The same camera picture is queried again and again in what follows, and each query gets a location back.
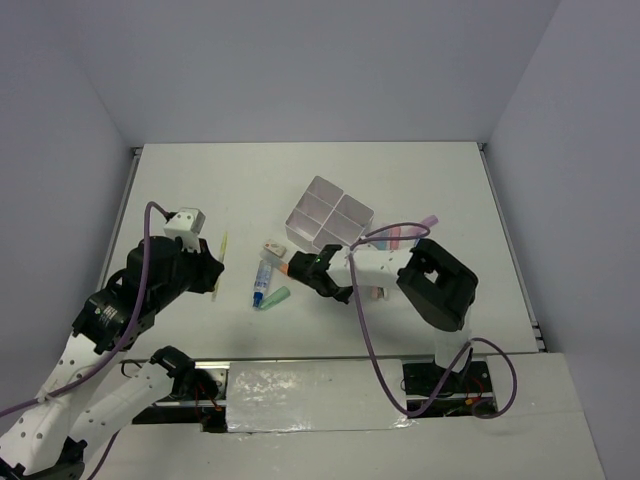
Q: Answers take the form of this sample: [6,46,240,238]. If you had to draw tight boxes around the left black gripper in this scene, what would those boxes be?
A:
[153,235,226,310]

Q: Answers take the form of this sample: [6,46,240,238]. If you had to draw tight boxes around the yellow white pen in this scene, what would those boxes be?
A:
[210,230,229,303]

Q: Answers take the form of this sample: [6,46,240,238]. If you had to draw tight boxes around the blue white glue tube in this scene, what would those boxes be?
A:
[252,260,272,309]

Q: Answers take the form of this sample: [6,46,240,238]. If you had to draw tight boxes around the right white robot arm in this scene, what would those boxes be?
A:
[287,238,479,391]

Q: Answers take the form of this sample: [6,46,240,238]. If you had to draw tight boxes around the orange highlighter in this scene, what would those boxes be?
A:
[260,250,288,275]

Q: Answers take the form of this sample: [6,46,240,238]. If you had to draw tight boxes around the white eraser with sleeve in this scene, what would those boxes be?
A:
[263,239,287,258]

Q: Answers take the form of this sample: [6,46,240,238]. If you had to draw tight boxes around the green highlighter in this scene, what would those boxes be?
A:
[259,286,291,311]

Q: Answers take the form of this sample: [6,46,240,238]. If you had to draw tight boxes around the white compartment organizer box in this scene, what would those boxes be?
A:
[284,176,374,253]

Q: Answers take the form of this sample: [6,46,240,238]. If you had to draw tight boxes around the pink small stapler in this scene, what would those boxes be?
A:
[370,286,389,301]

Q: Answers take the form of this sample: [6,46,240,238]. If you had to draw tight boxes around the light blue highlighter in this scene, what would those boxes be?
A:
[371,230,389,250]

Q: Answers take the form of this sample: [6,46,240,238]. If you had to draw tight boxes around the pink highlighter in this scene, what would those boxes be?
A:
[387,226,402,250]

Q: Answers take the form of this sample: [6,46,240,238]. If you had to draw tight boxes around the purple highlighter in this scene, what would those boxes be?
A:
[420,215,439,228]

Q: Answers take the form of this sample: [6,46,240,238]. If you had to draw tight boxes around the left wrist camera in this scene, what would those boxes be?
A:
[163,208,206,253]

